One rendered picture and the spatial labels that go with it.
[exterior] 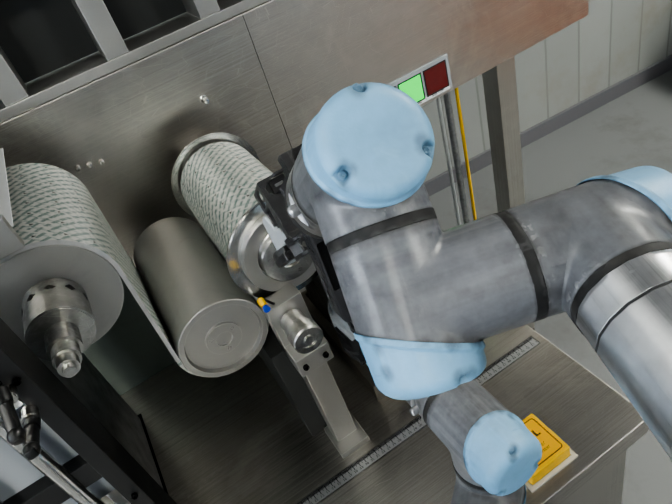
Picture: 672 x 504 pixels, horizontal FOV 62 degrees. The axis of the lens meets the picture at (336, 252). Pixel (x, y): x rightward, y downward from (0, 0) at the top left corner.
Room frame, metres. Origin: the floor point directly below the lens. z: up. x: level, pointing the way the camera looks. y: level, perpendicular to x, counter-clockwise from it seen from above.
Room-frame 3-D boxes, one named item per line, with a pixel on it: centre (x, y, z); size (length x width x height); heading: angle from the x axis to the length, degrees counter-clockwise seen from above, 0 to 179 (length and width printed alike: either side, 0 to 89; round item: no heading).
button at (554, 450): (0.40, -0.16, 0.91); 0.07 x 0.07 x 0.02; 18
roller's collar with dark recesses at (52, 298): (0.47, 0.29, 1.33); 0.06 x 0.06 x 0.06; 18
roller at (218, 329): (0.65, 0.21, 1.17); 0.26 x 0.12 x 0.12; 18
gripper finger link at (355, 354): (0.53, 0.01, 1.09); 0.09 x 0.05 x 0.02; 27
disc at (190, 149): (0.81, 0.14, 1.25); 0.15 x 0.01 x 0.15; 108
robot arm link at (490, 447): (0.33, -0.08, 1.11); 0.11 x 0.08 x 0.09; 18
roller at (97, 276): (0.62, 0.34, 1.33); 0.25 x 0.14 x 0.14; 18
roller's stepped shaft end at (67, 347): (0.42, 0.27, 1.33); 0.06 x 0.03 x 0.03; 18
